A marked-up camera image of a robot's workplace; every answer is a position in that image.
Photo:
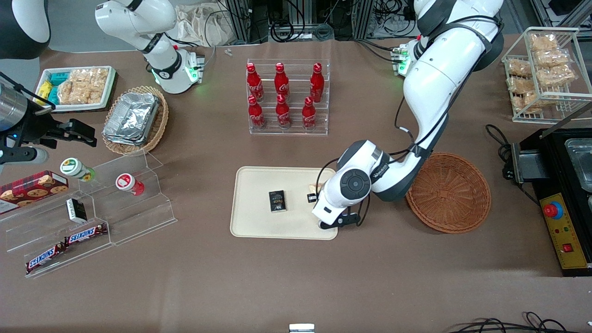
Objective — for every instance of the green sunflower yogurt cup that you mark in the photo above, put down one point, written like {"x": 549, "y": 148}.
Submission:
{"x": 71, "y": 166}

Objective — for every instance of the white rectangular snack tray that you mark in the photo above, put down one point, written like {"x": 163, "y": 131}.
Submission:
{"x": 74, "y": 107}

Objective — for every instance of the aluminium frame post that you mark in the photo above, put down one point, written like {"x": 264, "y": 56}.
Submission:
{"x": 363, "y": 18}
{"x": 238, "y": 18}

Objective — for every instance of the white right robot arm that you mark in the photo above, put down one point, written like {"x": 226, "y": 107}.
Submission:
{"x": 138, "y": 18}

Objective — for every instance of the black box white side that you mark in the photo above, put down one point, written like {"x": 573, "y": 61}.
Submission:
{"x": 76, "y": 210}

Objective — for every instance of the red cola bottle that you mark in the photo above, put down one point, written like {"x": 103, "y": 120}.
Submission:
{"x": 283, "y": 113}
{"x": 254, "y": 83}
{"x": 317, "y": 84}
{"x": 309, "y": 115}
{"x": 281, "y": 82}
{"x": 255, "y": 114}

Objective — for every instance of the Snickers chocolate bar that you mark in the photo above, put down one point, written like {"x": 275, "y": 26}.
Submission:
{"x": 86, "y": 234}
{"x": 45, "y": 258}

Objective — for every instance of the red tartan cookie box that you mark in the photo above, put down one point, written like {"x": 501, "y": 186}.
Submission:
{"x": 32, "y": 187}

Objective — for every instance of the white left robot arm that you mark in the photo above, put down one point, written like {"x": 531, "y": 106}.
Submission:
{"x": 439, "y": 78}

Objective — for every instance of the teal snack packet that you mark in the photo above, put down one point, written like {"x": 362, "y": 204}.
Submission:
{"x": 53, "y": 95}
{"x": 59, "y": 77}

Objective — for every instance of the clear acrylic bottle rack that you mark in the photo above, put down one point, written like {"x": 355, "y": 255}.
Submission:
{"x": 289, "y": 132}

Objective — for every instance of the light wicker basket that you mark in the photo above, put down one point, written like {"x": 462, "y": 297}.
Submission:
{"x": 159, "y": 125}

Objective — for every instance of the yellow snack packet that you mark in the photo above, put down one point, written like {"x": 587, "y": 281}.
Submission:
{"x": 44, "y": 89}

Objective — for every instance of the rice cracker snack bag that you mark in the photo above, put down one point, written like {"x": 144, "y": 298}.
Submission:
{"x": 90, "y": 76}
{"x": 543, "y": 42}
{"x": 557, "y": 76}
{"x": 519, "y": 68}
{"x": 552, "y": 58}
{"x": 520, "y": 84}
{"x": 76, "y": 94}
{"x": 527, "y": 101}

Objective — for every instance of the brown round wicker basket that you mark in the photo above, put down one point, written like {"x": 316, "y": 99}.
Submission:
{"x": 451, "y": 194}

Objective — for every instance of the black countertop appliance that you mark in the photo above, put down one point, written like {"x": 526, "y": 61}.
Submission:
{"x": 559, "y": 166}

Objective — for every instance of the black box gold print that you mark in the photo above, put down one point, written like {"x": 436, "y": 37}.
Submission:
{"x": 277, "y": 201}

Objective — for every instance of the stack of foil trays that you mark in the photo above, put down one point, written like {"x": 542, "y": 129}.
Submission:
{"x": 132, "y": 118}

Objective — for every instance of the red emergency stop button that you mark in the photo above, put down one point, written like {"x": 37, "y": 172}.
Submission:
{"x": 551, "y": 210}

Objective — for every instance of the clear acrylic stepped shelf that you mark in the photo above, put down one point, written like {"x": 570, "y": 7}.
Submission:
{"x": 138, "y": 217}

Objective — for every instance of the red lid yogurt cup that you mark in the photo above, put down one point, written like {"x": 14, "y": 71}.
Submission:
{"x": 126, "y": 181}

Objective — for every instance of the cream plastic tray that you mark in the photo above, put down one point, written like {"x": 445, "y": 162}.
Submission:
{"x": 254, "y": 222}

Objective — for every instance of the white cloth bag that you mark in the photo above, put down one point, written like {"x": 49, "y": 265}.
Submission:
{"x": 203, "y": 23}

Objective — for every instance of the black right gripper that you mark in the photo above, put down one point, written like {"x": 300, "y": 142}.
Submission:
{"x": 38, "y": 129}

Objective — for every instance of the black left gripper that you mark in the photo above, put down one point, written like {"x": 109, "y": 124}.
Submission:
{"x": 312, "y": 198}

